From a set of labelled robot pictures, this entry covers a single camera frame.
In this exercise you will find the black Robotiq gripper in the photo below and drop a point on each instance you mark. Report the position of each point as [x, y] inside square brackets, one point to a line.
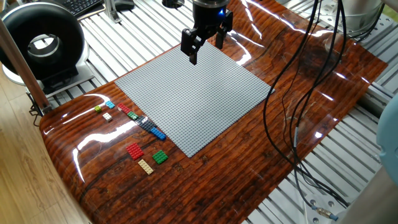
[208, 18]

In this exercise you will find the black Lego plate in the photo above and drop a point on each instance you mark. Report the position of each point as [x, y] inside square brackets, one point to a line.
[145, 123]

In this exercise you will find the green small Lego brick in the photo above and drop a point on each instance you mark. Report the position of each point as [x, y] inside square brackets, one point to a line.
[132, 115]

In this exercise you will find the red long Lego brick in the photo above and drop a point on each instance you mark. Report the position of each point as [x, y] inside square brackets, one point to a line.
[123, 108]

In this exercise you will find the grey Lego baseplate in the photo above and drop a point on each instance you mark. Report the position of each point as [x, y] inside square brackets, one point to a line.
[194, 102]

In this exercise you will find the light blue Lego brick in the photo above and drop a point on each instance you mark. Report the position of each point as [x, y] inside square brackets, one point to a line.
[110, 104]

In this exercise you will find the white Lego brick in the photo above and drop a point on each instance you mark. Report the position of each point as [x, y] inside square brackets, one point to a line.
[107, 117]

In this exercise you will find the green square Lego plate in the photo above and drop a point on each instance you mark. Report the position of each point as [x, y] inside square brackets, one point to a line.
[160, 157]

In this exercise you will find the lime green Lego brick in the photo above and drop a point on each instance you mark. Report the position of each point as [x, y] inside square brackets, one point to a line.
[98, 109]

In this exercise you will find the red wide Lego plate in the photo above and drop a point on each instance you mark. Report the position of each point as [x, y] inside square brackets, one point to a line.
[135, 151]

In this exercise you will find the tan Lego plate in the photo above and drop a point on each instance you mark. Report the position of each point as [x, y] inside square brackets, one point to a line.
[145, 166]

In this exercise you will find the black round object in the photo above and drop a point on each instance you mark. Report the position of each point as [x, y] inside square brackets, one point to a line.
[172, 3]

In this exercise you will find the black computer mouse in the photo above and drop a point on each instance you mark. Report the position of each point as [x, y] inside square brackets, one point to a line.
[124, 4]

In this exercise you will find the black computer keyboard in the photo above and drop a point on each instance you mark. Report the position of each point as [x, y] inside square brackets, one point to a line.
[79, 6]

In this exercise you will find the wood pattern table mat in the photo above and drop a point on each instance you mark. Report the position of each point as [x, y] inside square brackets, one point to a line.
[186, 193]

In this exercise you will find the silver metal cylinder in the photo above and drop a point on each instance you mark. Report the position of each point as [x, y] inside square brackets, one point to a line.
[360, 15]

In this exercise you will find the perforated aluminium plate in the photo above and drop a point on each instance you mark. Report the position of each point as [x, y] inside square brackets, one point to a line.
[387, 25]

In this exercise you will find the brown wooden pole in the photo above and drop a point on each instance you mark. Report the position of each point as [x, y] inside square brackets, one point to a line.
[25, 74]

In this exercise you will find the aluminium bracket post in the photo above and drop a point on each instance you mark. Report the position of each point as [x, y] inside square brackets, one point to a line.
[111, 11]

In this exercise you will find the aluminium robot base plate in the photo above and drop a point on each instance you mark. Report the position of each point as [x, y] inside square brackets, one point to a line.
[317, 214]

